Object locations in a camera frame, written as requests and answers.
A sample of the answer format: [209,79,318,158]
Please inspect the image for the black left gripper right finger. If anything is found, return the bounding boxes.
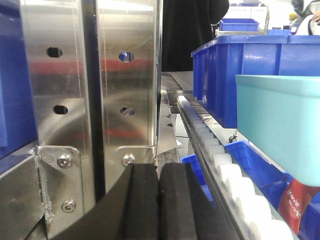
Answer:
[159,163,239,240]

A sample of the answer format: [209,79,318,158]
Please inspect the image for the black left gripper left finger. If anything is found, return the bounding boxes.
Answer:
[55,163,159,240]

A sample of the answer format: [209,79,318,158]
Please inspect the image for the light teal plastic bin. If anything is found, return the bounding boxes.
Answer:
[235,75,320,187]

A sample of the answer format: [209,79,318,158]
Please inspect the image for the blue bin lower shelf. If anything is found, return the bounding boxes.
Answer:
[180,140,320,240]

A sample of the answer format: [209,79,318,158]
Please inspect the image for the blue bin far left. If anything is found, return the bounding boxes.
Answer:
[0,0,39,160]

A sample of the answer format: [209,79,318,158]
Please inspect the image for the large blue plastic bin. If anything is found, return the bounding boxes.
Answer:
[191,34,320,129]

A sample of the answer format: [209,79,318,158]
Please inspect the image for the distant blue bin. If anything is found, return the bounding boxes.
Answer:
[219,18,259,32]

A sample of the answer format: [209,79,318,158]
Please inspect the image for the white roller track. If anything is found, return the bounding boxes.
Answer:
[177,95,298,240]

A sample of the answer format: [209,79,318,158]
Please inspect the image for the red snack package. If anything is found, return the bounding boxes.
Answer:
[278,179,320,235]

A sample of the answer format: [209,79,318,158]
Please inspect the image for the person in black clothing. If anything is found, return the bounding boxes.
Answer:
[161,0,230,72]

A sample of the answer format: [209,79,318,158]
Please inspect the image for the stainless steel rack frame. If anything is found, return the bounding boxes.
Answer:
[0,0,172,240]

